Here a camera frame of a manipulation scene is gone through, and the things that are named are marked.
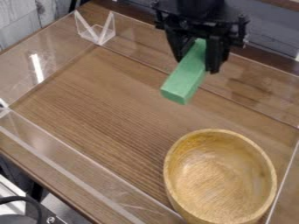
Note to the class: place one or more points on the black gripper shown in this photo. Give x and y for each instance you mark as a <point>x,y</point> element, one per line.
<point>202,19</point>

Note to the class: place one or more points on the green rectangular block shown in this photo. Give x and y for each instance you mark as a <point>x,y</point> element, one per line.
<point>186,77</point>

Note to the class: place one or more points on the brown wooden bowl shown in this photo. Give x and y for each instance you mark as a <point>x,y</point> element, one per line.
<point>219,178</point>

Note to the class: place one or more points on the clear acrylic corner bracket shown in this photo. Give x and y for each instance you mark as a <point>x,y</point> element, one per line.
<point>99,34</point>

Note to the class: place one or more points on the clear acrylic tray wall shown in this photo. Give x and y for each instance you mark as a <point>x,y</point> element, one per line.
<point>87,126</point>

